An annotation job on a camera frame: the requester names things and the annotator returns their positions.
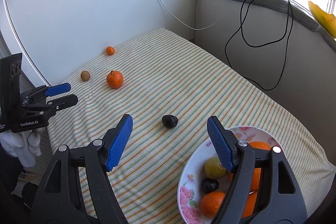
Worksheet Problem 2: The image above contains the large round orange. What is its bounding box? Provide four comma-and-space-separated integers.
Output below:
227, 140, 272, 192

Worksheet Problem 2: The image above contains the dark purple plum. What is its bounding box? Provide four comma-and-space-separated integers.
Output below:
201, 177, 219, 194

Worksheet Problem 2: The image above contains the green-yellow plum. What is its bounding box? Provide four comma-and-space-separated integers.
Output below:
204, 156, 228, 180

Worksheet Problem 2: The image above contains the large oval orange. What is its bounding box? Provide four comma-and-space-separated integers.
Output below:
241, 191, 258, 218

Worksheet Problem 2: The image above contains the white gloved left hand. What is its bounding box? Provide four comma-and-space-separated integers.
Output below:
1, 128, 43, 168

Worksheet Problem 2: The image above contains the small brown round fruit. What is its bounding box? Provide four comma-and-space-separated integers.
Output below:
80, 71, 91, 81

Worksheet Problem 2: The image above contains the small mandarin with stem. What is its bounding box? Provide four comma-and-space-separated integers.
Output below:
106, 71, 123, 89

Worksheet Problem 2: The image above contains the tiny kumquat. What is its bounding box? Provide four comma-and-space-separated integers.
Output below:
105, 46, 115, 55

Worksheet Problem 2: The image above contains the floral white plate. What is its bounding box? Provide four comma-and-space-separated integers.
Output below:
177, 126, 281, 223

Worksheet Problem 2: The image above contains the striped tablecloth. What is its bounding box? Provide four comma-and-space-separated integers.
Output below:
48, 28, 335, 223

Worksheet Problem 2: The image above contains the yellow bowl on sill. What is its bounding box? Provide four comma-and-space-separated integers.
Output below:
308, 1, 336, 39

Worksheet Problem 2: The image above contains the black cable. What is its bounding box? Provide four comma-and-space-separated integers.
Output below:
224, 0, 295, 92

